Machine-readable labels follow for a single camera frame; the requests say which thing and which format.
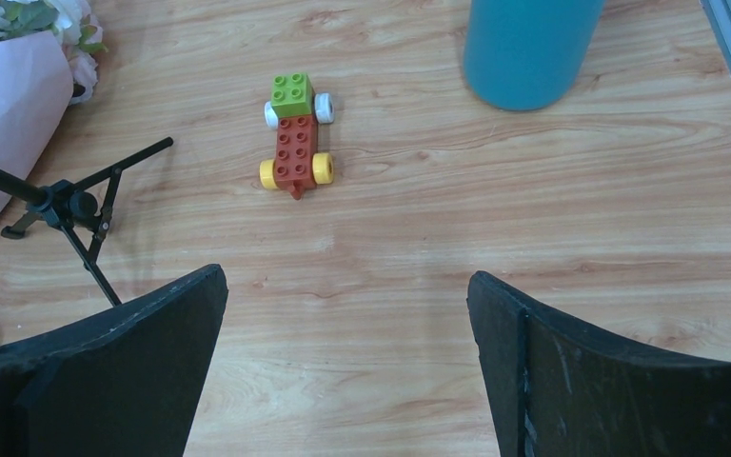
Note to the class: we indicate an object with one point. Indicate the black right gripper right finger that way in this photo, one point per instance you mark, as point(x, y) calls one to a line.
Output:
point(559, 386)

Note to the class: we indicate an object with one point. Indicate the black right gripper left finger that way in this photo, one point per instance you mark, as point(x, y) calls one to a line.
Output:
point(123, 382)

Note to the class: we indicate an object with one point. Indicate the teal cylindrical vase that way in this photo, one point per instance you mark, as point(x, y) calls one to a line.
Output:
point(523, 55)

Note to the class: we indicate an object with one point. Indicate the black microphone tripod stand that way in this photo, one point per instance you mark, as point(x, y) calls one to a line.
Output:
point(82, 211)

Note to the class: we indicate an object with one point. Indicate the toy brick car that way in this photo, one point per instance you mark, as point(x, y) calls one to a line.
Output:
point(294, 111)

